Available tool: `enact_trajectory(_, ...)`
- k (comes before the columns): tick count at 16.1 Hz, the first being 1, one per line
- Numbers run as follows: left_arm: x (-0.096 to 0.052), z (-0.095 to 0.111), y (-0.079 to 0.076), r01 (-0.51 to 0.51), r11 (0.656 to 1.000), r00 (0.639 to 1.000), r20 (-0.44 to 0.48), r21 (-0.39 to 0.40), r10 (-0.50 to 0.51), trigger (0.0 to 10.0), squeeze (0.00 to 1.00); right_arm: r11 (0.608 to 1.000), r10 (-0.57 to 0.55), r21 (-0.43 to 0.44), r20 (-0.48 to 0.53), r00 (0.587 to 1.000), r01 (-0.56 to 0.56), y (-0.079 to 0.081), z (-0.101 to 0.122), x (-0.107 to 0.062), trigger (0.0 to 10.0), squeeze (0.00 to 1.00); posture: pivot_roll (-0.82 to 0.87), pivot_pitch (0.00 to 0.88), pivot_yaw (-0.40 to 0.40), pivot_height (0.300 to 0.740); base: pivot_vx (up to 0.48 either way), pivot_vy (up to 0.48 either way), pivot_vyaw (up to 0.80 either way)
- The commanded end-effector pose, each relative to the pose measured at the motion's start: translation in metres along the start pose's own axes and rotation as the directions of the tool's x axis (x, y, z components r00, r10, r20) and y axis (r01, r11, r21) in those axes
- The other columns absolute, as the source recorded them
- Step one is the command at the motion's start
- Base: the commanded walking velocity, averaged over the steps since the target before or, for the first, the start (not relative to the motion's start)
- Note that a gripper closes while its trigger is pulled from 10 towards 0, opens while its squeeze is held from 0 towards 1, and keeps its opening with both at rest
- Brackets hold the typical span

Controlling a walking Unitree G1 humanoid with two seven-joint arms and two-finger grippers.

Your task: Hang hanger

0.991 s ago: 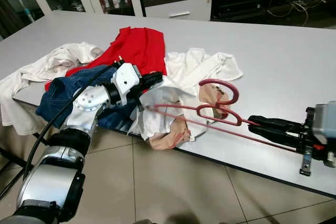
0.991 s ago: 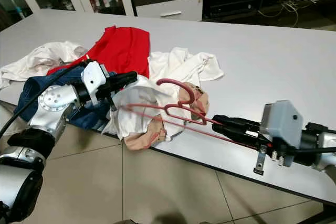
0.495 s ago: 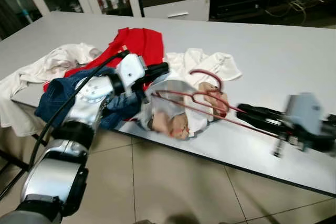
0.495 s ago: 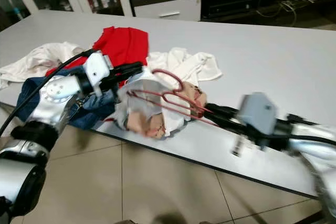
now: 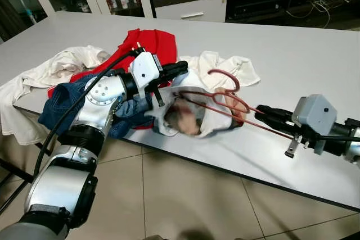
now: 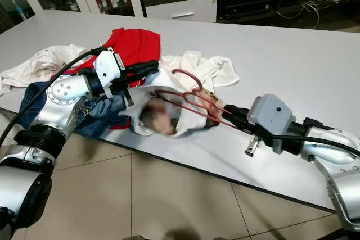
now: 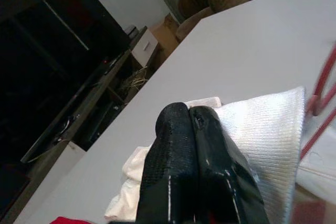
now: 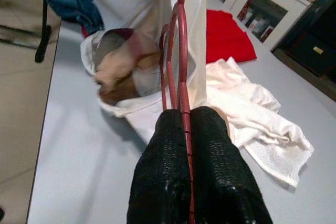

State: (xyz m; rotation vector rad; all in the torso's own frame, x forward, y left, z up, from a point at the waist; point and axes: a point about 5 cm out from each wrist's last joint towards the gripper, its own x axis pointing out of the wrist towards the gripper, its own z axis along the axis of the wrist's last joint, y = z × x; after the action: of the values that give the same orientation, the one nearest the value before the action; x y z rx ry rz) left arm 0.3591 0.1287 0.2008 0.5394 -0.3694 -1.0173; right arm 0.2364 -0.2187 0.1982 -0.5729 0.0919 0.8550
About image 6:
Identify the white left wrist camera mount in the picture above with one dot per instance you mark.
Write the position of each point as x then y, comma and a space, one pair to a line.
107, 71

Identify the white plain T-shirt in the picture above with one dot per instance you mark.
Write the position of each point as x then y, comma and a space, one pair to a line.
34, 63

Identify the blue denim garment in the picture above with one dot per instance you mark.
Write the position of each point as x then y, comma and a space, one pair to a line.
34, 96

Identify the white sweatshirt with print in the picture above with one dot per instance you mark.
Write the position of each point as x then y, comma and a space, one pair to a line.
183, 125

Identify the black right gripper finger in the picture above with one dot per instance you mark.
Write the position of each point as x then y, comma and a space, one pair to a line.
239, 112
247, 127

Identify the red garment white trim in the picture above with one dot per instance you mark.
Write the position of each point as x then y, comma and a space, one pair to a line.
135, 43

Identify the dark TV cabinet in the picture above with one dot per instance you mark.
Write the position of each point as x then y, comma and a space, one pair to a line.
253, 9

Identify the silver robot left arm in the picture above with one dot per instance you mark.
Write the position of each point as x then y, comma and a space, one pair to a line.
73, 91

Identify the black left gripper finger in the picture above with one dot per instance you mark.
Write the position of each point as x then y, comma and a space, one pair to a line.
145, 66
140, 77

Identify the red plastic clothes hanger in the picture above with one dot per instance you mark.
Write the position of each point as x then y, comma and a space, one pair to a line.
199, 81

